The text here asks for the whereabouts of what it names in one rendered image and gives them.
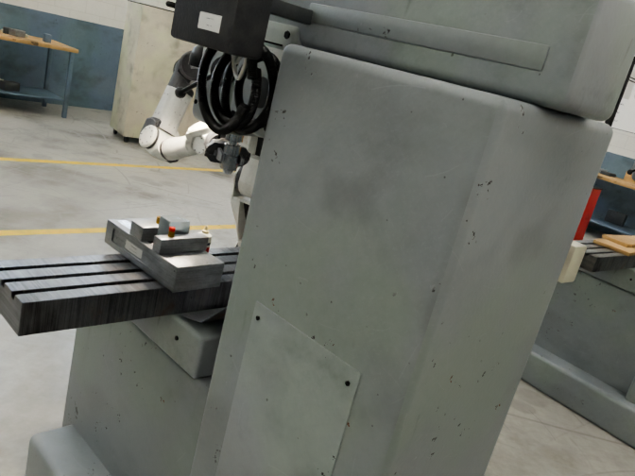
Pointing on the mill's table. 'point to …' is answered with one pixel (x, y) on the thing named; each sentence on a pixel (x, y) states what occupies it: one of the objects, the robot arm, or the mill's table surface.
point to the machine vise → (168, 257)
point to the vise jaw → (144, 229)
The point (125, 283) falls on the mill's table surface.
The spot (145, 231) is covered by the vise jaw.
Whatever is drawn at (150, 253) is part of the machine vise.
